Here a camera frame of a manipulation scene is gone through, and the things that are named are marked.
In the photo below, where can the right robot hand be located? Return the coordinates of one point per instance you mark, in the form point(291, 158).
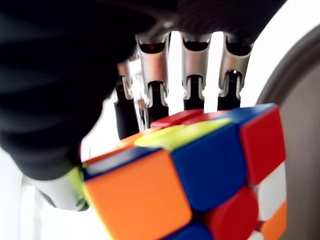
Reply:
point(55, 82)

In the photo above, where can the multicolour Rubik's cube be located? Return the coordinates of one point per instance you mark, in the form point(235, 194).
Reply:
point(185, 180)

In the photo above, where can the dark round plate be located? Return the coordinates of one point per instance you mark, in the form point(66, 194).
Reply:
point(300, 125)

